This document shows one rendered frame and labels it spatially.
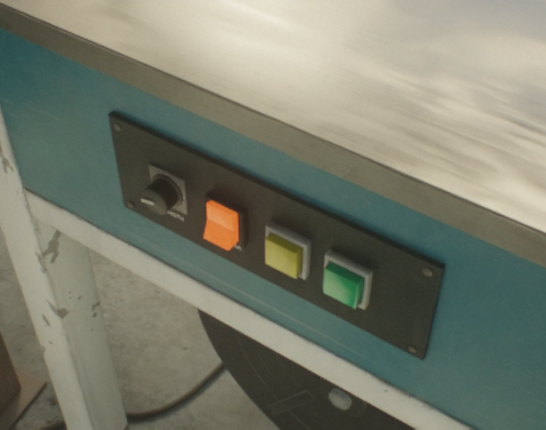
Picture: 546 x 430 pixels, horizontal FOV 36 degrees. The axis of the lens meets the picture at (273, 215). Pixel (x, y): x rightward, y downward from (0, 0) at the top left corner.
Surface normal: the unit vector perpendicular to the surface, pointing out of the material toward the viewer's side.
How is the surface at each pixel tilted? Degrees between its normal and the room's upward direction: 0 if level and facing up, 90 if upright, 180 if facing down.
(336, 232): 90
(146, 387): 0
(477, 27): 0
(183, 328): 0
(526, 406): 90
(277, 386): 90
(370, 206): 90
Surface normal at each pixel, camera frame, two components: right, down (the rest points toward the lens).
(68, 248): 0.83, 0.40
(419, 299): -0.56, 0.59
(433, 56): 0.00, -0.71
